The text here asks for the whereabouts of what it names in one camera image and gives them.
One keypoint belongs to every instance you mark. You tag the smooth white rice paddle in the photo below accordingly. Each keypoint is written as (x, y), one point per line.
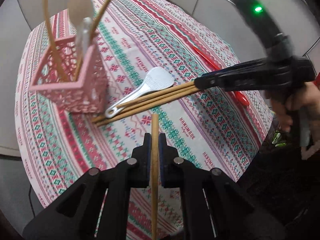
(80, 3)

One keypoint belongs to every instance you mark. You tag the textured white rice paddle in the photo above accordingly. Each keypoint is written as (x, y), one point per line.
(157, 78)

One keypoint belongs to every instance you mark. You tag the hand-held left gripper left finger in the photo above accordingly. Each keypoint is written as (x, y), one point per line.
(147, 155)

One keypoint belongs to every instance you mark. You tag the green item beside table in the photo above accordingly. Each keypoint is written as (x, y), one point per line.
(279, 137)

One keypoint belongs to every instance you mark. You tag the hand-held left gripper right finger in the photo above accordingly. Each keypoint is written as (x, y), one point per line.
(161, 155)

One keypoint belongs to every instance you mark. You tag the small white soup spoon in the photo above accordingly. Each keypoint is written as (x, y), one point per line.
(87, 32)

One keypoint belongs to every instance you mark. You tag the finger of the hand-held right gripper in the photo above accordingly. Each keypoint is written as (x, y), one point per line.
(237, 67)
(240, 82)

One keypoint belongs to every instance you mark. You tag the striped patterned tablecloth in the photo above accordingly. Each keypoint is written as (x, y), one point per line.
(162, 42)

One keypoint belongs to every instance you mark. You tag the person's right hand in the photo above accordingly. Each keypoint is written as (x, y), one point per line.
(282, 112)

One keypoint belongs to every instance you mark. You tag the pink perforated utensil holder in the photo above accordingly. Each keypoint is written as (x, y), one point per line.
(82, 90)

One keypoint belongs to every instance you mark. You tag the red plastic spoon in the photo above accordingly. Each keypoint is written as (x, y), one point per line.
(207, 58)

